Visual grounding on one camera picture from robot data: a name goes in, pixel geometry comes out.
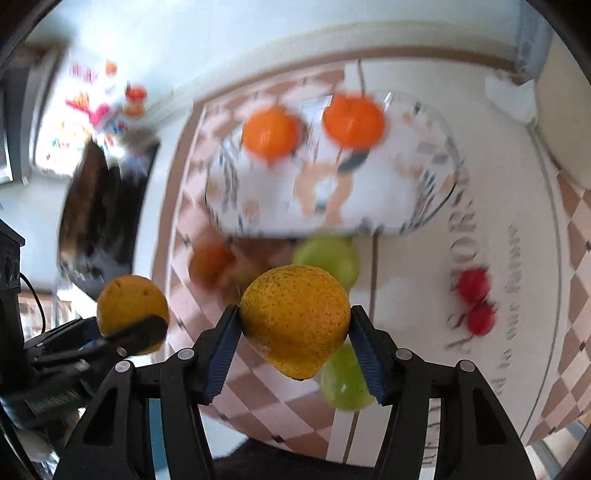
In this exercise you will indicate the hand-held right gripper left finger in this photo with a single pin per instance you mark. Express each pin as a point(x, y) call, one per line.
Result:
point(220, 357)

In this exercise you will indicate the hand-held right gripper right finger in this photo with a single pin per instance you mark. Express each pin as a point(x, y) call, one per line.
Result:
point(369, 364)

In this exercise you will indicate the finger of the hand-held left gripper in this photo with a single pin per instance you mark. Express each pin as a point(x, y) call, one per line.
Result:
point(141, 333)

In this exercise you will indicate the green apple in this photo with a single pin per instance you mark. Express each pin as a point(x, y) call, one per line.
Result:
point(344, 385)
point(332, 256)

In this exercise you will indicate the small yellow citrus fruit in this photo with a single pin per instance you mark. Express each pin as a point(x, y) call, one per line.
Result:
point(129, 300)

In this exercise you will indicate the brown pear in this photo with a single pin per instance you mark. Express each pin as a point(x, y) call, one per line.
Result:
point(236, 279)

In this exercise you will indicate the large yellow citrus fruit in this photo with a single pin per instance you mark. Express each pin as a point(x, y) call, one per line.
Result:
point(295, 323)

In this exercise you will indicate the dark orange tangerine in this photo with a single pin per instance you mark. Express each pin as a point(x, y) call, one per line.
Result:
point(210, 265)

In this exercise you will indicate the red cherry tomato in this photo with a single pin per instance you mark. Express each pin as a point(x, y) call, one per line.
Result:
point(473, 284)
point(481, 318)

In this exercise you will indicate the patterned serving plate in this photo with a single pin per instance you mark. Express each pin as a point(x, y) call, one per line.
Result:
point(369, 194)

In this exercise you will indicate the checkered brown counter mat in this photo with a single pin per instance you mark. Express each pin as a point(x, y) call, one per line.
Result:
point(415, 267)

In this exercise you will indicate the black wok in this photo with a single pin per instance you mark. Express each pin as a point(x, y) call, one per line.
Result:
point(101, 221)

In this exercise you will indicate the person's black trouser leg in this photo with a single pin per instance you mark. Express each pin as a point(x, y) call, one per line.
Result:
point(286, 464)

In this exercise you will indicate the bright orange tangerine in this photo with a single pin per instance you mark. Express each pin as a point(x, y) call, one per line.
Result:
point(270, 134)
point(353, 121)

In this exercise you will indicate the white crumpled cloth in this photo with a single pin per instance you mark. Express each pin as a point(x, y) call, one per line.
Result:
point(510, 97)

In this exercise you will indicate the cream utensil holder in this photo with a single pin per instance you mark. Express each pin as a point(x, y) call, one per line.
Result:
point(568, 115)

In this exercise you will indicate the grey packet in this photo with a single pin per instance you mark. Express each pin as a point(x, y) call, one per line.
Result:
point(533, 41)

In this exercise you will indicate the orange peel wall sticker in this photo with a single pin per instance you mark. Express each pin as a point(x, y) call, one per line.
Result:
point(134, 110)

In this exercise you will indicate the orange slice wall sticker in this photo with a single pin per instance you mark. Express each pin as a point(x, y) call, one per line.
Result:
point(111, 67)

